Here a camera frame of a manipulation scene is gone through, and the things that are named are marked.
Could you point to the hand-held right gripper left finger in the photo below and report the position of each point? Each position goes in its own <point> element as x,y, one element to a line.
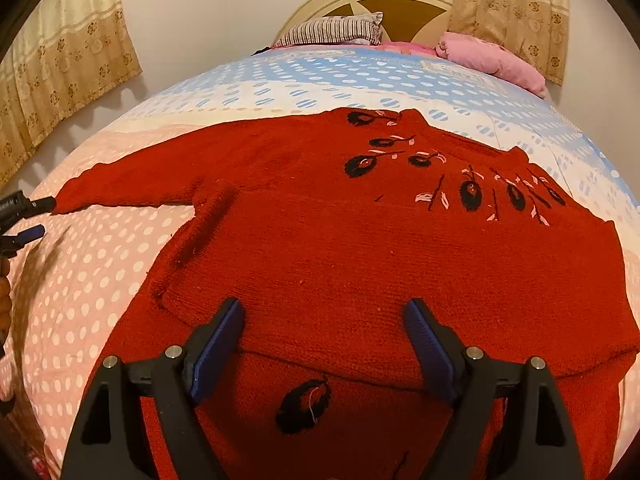
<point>217,340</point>

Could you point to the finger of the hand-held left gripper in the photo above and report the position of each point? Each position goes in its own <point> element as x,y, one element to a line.
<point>25,236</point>
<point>30,204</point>

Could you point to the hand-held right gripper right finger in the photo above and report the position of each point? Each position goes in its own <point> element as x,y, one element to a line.
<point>425,340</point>

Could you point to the red knitted sweater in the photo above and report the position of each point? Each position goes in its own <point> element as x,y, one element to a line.
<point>350,260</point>

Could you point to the person's left forearm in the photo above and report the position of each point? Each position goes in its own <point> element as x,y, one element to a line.
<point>4,305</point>

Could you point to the dotted pastel bed sheet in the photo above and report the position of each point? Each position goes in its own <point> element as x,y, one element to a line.
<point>75,285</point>

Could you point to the beige patterned curtain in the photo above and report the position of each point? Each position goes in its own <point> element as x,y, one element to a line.
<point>60,60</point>
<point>510,15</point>

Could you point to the pink pillow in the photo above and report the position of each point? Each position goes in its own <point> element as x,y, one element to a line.
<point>490,60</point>

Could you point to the pink cloth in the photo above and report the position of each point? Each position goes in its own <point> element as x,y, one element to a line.
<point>407,48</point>

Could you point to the striped pillow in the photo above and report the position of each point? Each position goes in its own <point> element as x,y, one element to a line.
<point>330,30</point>

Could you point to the cream wooden headboard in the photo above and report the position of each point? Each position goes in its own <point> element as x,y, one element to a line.
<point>320,7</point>

